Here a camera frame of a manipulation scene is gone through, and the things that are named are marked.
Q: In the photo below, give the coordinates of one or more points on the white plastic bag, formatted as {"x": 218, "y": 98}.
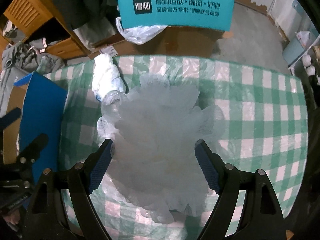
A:
{"x": 141, "y": 34}

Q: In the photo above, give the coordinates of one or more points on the light blue bin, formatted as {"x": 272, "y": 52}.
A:
{"x": 296, "y": 46}

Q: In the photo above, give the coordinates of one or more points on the grey clothing pile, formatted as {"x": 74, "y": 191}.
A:
{"x": 27, "y": 58}

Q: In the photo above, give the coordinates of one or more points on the blue cardboard box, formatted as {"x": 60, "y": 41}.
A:
{"x": 42, "y": 103}

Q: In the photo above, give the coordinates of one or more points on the teal cardboard box with text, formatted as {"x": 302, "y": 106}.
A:
{"x": 210, "y": 14}

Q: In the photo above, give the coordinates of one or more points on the white mesh bath pouf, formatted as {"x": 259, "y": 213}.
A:
{"x": 155, "y": 128}

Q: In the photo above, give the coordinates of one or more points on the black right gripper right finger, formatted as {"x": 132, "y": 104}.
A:
{"x": 247, "y": 206}

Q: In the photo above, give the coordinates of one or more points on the green checkered tablecloth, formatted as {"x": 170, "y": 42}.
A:
{"x": 265, "y": 126}

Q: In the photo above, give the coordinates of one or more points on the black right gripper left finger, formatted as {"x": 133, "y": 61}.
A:
{"x": 46, "y": 216}

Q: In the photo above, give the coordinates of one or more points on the shoe rack with shoes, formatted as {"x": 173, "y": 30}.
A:
{"x": 307, "y": 62}

